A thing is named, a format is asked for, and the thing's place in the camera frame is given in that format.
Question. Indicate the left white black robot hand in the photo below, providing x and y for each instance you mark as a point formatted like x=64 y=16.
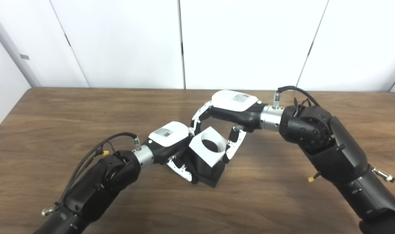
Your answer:
x=169 y=136

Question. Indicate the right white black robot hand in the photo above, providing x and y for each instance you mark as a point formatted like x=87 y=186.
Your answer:
x=236 y=107

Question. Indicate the white square piece with hole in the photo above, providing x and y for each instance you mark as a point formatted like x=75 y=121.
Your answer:
x=204 y=156

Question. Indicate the black cylinder peg with base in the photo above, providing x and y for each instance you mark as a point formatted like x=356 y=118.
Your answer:
x=207 y=174

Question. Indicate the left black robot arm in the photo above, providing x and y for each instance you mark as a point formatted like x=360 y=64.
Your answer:
x=99 y=185

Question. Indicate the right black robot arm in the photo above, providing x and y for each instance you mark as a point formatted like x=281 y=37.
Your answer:
x=334 y=149

